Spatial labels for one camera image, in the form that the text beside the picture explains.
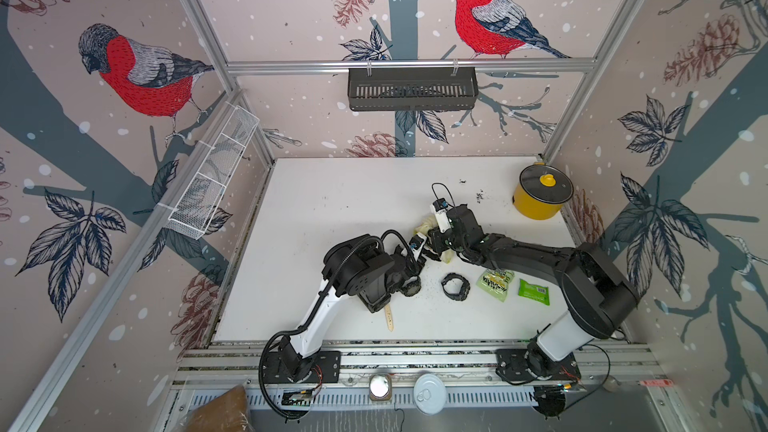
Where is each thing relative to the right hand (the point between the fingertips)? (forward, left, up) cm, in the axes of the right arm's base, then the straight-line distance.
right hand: (430, 228), depth 92 cm
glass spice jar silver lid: (-42, +13, +4) cm, 44 cm away
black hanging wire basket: (+44, +6, +23) cm, 50 cm away
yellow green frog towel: (+1, +1, +1) cm, 2 cm away
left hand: (-2, 0, -3) cm, 4 cm away
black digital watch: (-18, +6, -2) cm, 19 cm away
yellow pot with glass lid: (+14, -38, +3) cm, 40 cm away
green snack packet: (-14, -20, -7) cm, 25 cm away
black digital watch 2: (-16, -7, -7) cm, 19 cm away
